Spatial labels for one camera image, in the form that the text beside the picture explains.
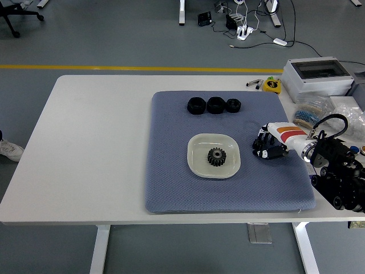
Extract person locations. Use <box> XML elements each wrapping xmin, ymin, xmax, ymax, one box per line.
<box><xmin>0</xmin><ymin>130</ymin><xmax>25</xmax><ymax>163</ymax></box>

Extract black charger device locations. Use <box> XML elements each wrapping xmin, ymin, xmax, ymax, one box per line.
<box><xmin>225</xmin><ymin>13</ymin><xmax>239</xmax><ymax>30</ymax></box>

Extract large black gear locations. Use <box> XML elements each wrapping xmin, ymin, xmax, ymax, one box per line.
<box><xmin>207</xmin><ymin>147</ymin><xmax>228</xmax><ymax>168</ymax></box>

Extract flat white box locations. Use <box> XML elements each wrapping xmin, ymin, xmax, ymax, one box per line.
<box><xmin>329</xmin><ymin>95</ymin><xmax>357</xmax><ymax>112</ymax></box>

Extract blue-grey padded mat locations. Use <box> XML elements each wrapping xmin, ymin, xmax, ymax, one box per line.
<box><xmin>143</xmin><ymin>90</ymin><xmax>317</xmax><ymax>214</ymax></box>

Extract white square dish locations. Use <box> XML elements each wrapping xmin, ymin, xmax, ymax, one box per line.
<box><xmin>186</xmin><ymin>132</ymin><xmax>242</xmax><ymax>180</ymax></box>

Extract white black control box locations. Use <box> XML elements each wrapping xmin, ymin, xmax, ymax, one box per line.
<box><xmin>349</xmin><ymin>143</ymin><xmax>365</xmax><ymax>157</ymax></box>

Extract white power strip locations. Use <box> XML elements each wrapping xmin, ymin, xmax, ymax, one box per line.
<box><xmin>236</xmin><ymin>25</ymin><xmax>256</xmax><ymax>41</ymax></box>

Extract black box with display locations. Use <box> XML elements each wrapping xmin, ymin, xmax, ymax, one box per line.
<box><xmin>197</xmin><ymin>11</ymin><xmax>212</xmax><ymax>26</ymax></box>

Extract yellow tape measure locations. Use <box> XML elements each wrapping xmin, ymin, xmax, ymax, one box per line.
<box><xmin>262</xmin><ymin>76</ymin><xmax>282</xmax><ymax>94</ymax></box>

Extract large black hex nut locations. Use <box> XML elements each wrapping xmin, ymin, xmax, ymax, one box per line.
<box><xmin>186</xmin><ymin>96</ymin><xmax>205</xmax><ymax>115</ymax></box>
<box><xmin>206</xmin><ymin>96</ymin><xmax>226</xmax><ymax>115</ymax></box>

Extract black office chair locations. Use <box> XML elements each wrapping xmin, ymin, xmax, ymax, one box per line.
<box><xmin>0</xmin><ymin>0</ymin><xmax>45</xmax><ymax>39</ymax></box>

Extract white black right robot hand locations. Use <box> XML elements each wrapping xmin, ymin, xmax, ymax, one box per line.
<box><xmin>252</xmin><ymin>122</ymin><xmax>309</xmax><ymax>160</ymax></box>

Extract metal floor plate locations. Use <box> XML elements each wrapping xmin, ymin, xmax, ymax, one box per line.
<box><xmin>247</xmin><ymin>223</ymin><xmax>273</xmax><ymax>244</ymax></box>

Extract grey electrical enclosure box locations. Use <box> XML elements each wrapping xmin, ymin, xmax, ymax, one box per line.
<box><xmin>281</xmin><ymin>56</ymin><xmax>355</xmax><ymax>99</ymax></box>

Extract smaller black hex nut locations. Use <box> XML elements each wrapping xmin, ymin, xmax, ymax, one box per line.
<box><xmin>225</xmin><ymin>98</ymin><xmax>242</xmax><ymax>114</ymax></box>

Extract black floor cable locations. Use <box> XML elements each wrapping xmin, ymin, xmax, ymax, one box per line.
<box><xmin>229</xmin><ymin>39</ymin><xmax>325</xmax><ymax>57</ymax></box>

